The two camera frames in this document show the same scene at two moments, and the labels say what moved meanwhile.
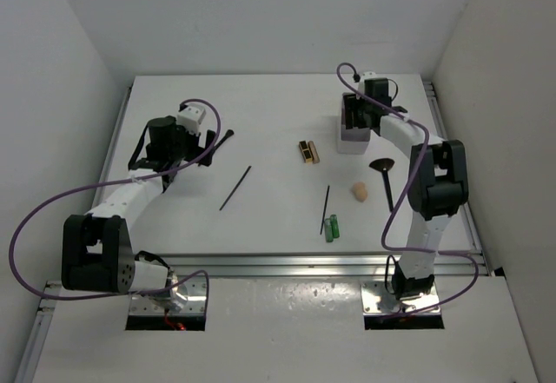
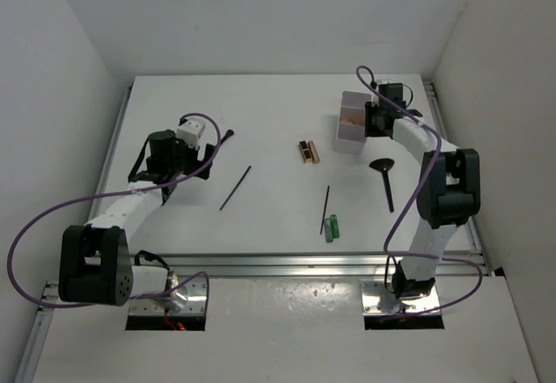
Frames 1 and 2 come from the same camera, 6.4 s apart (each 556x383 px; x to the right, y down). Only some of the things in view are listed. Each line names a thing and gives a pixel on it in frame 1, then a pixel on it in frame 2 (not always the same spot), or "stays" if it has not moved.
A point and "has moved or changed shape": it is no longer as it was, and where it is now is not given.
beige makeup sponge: x=360 y=191 has moved or changed shape
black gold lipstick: x=305 y=151 stays
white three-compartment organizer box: x=353 y=141 stays
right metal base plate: x=376 y=299 stays
